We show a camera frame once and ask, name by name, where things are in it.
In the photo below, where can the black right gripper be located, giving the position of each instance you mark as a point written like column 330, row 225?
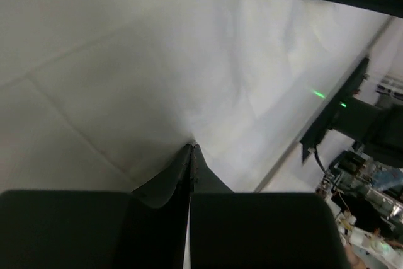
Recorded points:
column 379, row 130

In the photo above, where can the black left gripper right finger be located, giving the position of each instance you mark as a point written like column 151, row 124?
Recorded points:
column 258, row 230

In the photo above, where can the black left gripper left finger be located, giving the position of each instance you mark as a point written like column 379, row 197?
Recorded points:
column 144, row 228

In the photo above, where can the white pleated skirt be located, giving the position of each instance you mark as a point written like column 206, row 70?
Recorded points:
column 99, row 94

